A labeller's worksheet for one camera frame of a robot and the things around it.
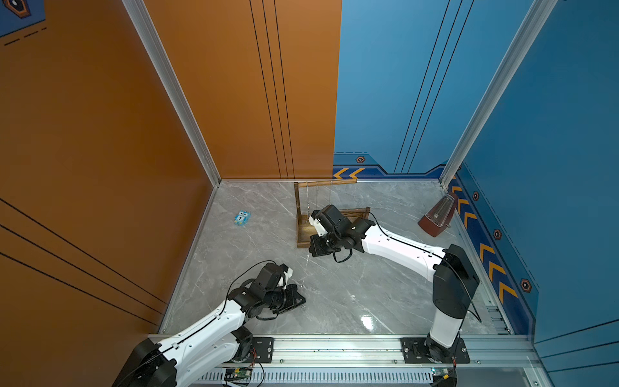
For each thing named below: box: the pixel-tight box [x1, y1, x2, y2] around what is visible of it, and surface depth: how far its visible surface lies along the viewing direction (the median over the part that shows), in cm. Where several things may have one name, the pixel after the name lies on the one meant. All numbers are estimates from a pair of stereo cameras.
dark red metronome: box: [417, 191, 458, 238], surface depth 96 cm
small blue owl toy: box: [233, 209, 251, 228], surface depth 107 cm
